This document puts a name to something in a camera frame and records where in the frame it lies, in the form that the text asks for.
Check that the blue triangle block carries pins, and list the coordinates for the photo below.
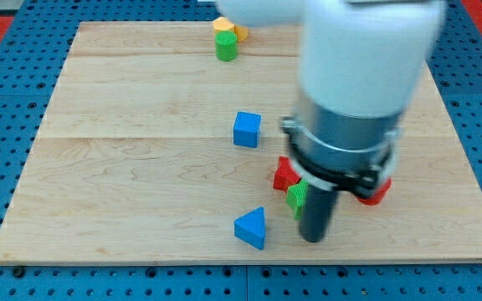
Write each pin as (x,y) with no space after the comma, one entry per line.
(251,228)

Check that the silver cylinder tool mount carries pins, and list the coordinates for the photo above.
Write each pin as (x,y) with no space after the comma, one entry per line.
(334,151)

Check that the green star block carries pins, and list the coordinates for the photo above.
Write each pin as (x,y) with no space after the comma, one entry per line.
(296,195)

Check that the red star block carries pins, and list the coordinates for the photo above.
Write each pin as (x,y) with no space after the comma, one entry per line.
(285,176)

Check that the wooden board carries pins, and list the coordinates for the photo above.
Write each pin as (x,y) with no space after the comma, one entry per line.
(134,163)

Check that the yellow hexagon block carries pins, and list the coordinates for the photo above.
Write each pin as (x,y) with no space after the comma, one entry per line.
(223,24)

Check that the green cylinder block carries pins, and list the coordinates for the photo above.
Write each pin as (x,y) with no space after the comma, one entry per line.
(226,46)

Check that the red round block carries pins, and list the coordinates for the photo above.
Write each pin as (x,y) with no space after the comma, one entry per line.
(377,197)

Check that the orange round block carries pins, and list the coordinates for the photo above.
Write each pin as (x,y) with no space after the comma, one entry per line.
(241,32)

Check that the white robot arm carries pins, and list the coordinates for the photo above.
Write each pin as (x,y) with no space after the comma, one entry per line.
(360,62)

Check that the blue cube block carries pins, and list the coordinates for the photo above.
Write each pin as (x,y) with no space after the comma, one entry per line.
(246,129)

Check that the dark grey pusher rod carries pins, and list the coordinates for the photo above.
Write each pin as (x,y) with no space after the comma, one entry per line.
(316,213)

